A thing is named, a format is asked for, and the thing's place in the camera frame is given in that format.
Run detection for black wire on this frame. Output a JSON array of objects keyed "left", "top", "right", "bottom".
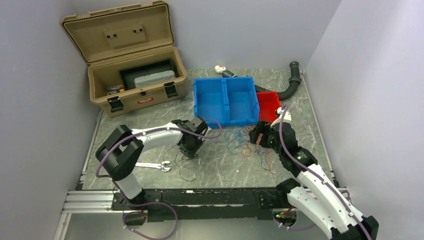
[{"left": 162, "top": 145, "right": 198, "bottom": 182}]

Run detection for orange blue wires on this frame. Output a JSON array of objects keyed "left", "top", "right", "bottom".
[{"left": 223, "top": 124, "right": 277, "bottom": 175}]

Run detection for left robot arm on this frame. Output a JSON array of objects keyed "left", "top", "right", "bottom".
[{"left": 95, "top": 116, "right": 208, "bottom": 210}]

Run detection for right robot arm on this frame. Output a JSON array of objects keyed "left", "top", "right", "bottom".
[{"left": 248, "top": 120, "right": 379, "bottom": 240}]

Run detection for silver open-end wrench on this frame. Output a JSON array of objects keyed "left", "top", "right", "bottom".
[{"left": 135, "top": 161, "right": 171, "bottom": 172}]

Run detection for red plastic bin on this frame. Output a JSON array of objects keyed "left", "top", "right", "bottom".
[{"left": 256, "top": 91, "right": 281, "bottom": 123}]

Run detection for blue double plastic bin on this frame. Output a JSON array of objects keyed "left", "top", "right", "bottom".
[{"left": 193, "top": 76, "right": 260, "bottom": 128}]

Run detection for white pipe fitting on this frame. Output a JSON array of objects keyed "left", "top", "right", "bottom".
[{"left": 214, "top": 65, "right": 227, "bottom": 74}]

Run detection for black tray in toolbox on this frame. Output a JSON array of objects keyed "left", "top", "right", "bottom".
[{"left": 118, "top": 58, "right": 179, "bottom": 90}]

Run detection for yellow black tool in toolbox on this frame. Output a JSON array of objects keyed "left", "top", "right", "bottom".
[{"left": 106, "top": 85, "right": 125, "bottom": 95}]

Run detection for tan plastic toolbox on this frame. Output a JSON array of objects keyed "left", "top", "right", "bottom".
[{"left": 61, "top": 0, "right": 188, "bottom": 117}]

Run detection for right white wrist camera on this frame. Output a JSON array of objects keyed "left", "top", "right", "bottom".
[{"left": 272, "top": 106, "right": 292, "bottom": 125}]

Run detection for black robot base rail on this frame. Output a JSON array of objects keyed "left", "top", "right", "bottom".
[{"left": 111, "top": 187, "right": 298, "bottom": 226}]

